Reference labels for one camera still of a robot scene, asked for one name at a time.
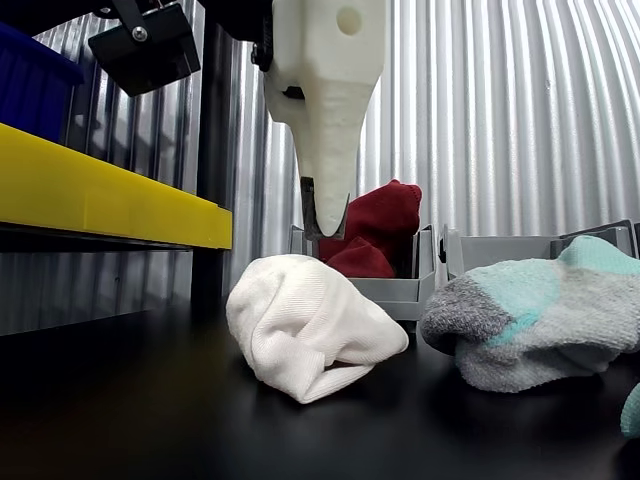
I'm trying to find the white sock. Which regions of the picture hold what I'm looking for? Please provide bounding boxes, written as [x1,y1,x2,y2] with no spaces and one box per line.
[225,253,410,405]

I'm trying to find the teal and grey sock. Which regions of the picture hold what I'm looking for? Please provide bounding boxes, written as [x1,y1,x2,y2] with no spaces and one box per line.
[419,234,640,394]
[619,381,640,442]

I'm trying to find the large dark red sock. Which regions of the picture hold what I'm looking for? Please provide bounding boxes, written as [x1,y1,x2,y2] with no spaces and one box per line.
[343,179,424,267]

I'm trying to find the small dark red sock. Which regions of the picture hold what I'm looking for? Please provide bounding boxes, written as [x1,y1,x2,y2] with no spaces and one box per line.
[323,236,399,279]

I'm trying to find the grey bin with red socks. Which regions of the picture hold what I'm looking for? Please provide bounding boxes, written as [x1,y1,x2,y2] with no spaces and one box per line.
[288,223,437,322]

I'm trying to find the grey plastic bin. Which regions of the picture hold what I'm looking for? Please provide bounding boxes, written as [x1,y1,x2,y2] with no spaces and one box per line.
[438,218,640,282]

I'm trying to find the yellow shelf board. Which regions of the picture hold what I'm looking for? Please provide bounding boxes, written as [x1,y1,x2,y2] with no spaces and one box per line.
[0,121,234,253]

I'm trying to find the blue plastic crate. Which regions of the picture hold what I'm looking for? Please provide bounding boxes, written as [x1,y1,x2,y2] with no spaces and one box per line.
[0,21,84,144]

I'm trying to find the black shelf post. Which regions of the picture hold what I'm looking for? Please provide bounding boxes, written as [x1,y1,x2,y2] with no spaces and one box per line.
[191,0,242,302]

